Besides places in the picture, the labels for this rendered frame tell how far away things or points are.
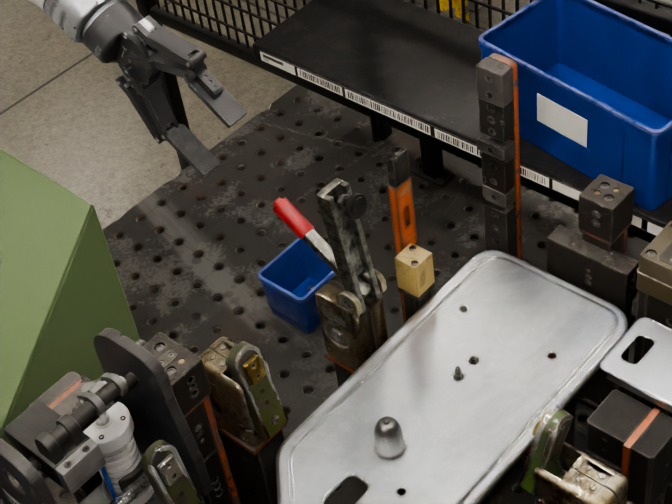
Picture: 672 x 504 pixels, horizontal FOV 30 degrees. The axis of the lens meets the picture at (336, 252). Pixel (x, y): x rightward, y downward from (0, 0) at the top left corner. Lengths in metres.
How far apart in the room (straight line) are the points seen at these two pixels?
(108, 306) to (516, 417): 0.65
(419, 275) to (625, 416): 0.29
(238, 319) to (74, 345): 0.31
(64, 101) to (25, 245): 2.01
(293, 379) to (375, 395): 0.44
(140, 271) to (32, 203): 0.39
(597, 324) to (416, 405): 0.24
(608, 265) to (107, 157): 2.13
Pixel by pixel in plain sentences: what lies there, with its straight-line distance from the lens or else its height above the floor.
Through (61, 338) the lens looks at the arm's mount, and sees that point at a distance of 1.78.
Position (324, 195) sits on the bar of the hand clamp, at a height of 1.21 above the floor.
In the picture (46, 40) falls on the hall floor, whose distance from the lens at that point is 4.05.
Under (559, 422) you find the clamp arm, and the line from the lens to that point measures 1.29.
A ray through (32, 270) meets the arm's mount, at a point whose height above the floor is 0.98.
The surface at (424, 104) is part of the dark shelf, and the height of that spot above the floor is 1.03.
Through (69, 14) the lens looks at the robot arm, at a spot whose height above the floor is 1.34.
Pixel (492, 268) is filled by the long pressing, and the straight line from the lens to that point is 1.60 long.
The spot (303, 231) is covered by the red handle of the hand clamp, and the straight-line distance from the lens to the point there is 1.50.
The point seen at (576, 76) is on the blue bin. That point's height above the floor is 1.03.
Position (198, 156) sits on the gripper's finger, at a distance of 1.59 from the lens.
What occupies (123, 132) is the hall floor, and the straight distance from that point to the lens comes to 3.58.
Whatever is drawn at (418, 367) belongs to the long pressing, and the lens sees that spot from 1.49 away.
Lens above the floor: 2.14
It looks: 44 degrees down
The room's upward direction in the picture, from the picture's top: 10 degrees counter-clockwise
